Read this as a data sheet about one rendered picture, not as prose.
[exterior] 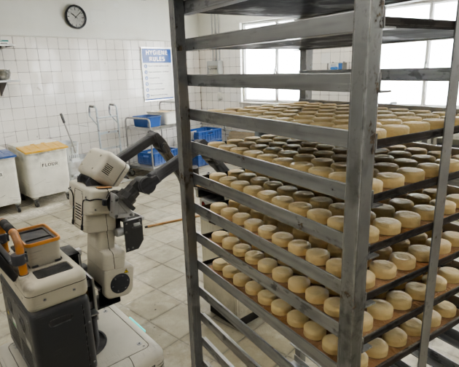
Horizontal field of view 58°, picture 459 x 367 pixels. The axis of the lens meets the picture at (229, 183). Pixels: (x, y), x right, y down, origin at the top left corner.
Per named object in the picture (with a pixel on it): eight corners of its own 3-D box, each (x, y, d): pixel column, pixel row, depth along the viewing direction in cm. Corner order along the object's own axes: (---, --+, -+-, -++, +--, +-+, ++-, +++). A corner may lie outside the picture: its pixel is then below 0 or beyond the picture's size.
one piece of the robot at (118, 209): (114, 218, 183) (114, 194, 181) (108, 216, 187) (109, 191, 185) (134, 216, 190) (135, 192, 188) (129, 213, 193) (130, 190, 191)
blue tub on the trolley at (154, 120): (146, 124, 663) (145, 114, 659) (163, 125, 639) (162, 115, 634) (131, 126, 640) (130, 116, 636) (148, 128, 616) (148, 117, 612)
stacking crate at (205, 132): (205, 137, 765) (205, 126, 759) (221, 139, 740) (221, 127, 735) (182, 142, 720) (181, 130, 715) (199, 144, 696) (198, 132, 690)
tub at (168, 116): (161, 121, 697) (159, 109, 691) (181, 122, 673) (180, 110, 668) (146, 124, 668) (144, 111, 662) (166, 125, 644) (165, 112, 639)
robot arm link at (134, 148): (152, 124, 246) (162, 128, 240) (159, 143, 254) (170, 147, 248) (90, 164, 224) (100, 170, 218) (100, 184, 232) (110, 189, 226)
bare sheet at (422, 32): (189, 49, 109) (189, 43, 108) (303, 49, 129) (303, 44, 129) (382, 27, 60) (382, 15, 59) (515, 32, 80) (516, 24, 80)
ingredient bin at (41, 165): (34, 209, 513) (24, 148, 492) (15, 199, 556) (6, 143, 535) (76, 199, 550) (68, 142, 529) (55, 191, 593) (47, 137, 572)
